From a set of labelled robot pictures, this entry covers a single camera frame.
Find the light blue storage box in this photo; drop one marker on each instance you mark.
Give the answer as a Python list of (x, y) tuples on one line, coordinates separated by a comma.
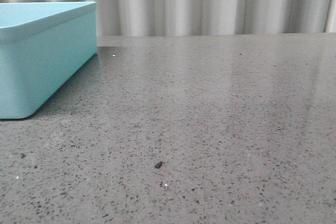
[(42, 45)]

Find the small black debris piece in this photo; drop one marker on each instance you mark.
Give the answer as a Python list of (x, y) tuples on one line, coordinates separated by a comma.
[(158, 165)]

